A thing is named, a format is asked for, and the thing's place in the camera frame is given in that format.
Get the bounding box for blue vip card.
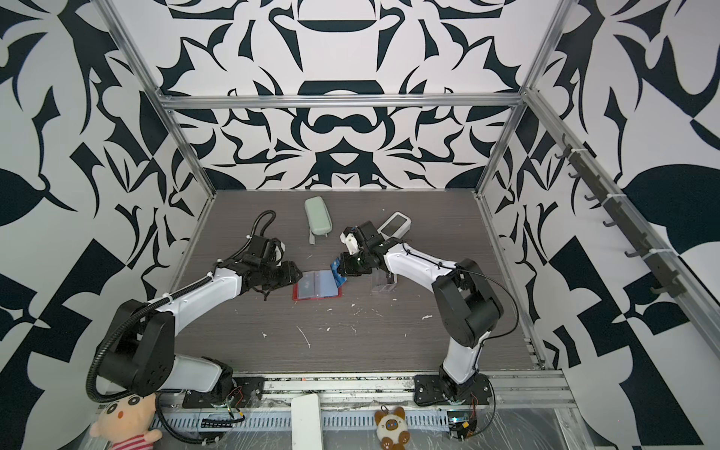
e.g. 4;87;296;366
330;257;347;289

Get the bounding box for red leather card holder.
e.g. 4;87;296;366
292;270;342;301

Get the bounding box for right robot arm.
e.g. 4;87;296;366
339;221;504;390

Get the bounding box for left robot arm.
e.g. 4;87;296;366
85;235;303;403

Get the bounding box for clear acrylic card stand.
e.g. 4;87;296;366
370;269;398;294

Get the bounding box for white digital clock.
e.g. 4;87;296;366
378;211;412;239

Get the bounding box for green glasses case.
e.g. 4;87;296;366
304;196;333;238

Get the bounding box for white rectangular box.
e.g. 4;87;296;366
291;394;324;450

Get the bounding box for brown white plush toy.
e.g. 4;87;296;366
374;405;411;450

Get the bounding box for small green circuit board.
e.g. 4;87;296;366
447;410;477;441

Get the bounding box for cartoon boy plush doll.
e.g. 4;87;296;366
89;394;163;450

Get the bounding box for grey hook rack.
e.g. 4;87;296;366
557;135;687;298

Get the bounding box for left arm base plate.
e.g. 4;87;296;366
182;376;266;410

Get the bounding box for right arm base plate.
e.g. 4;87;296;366
412;373;493;407

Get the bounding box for white cable duct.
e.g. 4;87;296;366
165;410;449;433

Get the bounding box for left black corrugated cable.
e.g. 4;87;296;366
85;294;226;446

